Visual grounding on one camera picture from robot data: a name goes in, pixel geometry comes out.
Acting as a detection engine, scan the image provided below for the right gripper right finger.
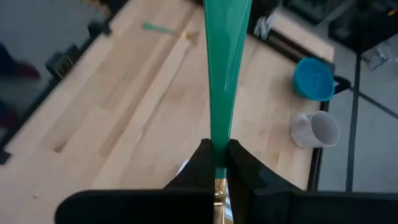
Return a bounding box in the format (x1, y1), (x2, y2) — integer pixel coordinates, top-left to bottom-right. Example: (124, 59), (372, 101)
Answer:
(226, 138), (398, 224)

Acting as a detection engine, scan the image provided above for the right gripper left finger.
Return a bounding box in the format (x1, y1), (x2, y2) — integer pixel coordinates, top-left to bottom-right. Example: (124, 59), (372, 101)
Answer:
(55, 138), (216, 224)

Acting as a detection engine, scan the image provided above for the gold knife green handle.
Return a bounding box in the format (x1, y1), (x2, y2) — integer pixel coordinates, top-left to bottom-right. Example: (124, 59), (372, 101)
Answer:
(202, 0), (253, 224)

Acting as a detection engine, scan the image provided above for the grey patterned mug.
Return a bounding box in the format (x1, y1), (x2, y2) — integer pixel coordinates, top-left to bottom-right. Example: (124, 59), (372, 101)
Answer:
(290, 110), (341, 150)

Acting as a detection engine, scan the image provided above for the blue bowl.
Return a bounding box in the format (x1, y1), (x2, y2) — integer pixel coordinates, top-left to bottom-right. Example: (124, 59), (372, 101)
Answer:
(292, 57), (336, 103)

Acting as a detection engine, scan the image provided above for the black cabinet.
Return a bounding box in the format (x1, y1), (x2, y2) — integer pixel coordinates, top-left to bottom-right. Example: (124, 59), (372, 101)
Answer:
(328, 0), (398, 55)

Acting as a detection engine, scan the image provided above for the black box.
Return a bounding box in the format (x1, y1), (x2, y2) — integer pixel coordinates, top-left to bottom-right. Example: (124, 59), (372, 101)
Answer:
(284, 0), (335, 26)

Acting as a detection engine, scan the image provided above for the black clamp bracket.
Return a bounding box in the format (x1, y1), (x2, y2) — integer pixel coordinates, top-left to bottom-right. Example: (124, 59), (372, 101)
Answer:
(45, 45), (75, 80)

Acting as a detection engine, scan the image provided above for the gold spoon green handle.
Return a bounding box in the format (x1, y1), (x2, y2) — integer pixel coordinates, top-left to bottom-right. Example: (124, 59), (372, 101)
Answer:
(142, 21), (200, 44)

